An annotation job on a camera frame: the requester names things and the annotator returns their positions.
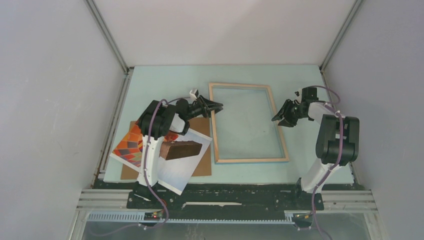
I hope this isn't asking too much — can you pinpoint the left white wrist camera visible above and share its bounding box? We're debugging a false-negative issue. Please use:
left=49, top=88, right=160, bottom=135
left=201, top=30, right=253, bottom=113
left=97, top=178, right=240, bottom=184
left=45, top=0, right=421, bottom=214
left=189, top=88, right=199, bottom=101

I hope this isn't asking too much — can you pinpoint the aluminium mounting profile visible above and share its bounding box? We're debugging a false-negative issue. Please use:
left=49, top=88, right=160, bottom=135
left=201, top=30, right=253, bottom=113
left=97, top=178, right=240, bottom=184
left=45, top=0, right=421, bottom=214
left=68, top=184, right=381, bottom=240

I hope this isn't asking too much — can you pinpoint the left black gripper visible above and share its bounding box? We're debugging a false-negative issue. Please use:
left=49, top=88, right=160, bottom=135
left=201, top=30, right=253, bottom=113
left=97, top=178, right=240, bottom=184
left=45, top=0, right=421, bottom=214
left=185, top=94, right=223, bottom=121

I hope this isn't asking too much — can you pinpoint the brown backing board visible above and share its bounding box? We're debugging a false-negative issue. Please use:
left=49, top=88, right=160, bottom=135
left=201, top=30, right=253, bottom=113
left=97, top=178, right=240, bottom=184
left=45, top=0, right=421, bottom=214
left=120, top=117, right=212, bottom=180

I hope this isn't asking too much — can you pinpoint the dark brown wooden block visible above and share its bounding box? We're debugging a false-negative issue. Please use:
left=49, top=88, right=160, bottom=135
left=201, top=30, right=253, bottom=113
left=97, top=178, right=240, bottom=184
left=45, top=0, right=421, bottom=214
left=159, top=140, right=203, bottom=161

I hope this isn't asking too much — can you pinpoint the right corner aluminium post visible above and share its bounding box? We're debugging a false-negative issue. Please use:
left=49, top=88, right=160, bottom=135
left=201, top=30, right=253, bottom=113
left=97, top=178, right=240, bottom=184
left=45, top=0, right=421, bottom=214
left=319, top=0, right=365, bottom=74

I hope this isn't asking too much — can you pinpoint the wooden picture frame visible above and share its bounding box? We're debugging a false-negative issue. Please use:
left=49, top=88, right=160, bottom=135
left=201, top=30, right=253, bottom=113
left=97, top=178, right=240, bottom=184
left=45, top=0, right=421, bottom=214
left=208, top=82, right=290, bottom=164

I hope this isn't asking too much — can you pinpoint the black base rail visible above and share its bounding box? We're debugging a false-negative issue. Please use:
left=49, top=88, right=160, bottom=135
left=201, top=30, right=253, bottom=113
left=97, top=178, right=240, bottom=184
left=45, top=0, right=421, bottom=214
left=126, top=183, right=324, bottom=221

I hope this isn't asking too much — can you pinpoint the corner aluminium post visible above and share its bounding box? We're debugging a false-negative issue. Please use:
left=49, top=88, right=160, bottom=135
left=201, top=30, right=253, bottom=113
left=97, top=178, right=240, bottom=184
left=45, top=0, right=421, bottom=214
left=319, top=0, right=365, bottom=74
left=83, top=0, right=130, bottom=74

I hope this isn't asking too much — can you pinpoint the colourful balloon photo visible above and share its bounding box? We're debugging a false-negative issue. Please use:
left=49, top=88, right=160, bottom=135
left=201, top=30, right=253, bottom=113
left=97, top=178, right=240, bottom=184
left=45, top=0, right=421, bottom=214
left=103, top=121, right=212, bottom=195

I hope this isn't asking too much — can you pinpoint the left corner aluminium post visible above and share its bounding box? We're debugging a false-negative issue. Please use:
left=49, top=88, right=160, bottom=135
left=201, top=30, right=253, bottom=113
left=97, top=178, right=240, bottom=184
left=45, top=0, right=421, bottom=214
left=83, top=0, right=130, bottom=74

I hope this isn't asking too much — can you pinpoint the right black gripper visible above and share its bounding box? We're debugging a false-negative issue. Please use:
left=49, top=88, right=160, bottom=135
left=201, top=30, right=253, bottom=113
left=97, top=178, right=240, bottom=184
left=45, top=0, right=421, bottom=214
left=270, top=99, right=306, bottom=128

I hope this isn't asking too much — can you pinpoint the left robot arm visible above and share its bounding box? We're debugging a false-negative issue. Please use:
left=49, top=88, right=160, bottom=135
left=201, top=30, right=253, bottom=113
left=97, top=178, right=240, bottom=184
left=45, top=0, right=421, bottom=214
left=137, top=95, right=224, bottom=189

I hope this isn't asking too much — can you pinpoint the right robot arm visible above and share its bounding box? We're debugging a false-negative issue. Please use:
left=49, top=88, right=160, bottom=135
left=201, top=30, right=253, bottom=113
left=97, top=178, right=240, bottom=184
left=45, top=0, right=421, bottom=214
left=271, top=85, right=360, bottom=209

